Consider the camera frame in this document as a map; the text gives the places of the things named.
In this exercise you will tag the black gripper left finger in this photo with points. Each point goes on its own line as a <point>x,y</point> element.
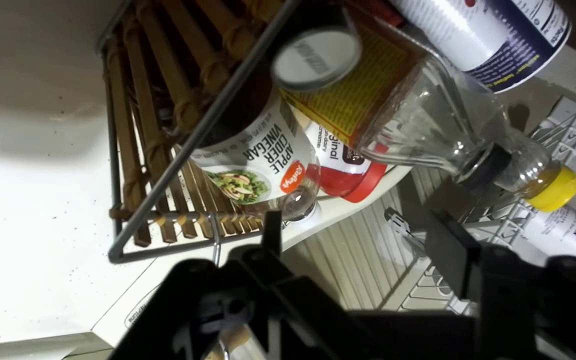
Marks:
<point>235,300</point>

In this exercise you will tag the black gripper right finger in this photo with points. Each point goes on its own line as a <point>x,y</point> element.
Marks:
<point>501,293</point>

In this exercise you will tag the white spray can blue label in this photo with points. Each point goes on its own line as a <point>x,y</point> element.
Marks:
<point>568,235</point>

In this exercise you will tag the large can blue white label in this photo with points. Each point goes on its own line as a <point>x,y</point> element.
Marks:
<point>494,41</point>

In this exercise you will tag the brown vinegar bottle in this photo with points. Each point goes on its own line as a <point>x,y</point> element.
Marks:
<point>254,160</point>

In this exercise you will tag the clear bottle yellow cap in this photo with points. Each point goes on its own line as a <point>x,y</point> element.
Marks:
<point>449,133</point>

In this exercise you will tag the red lidded jar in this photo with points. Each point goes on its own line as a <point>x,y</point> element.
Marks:
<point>348,172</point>

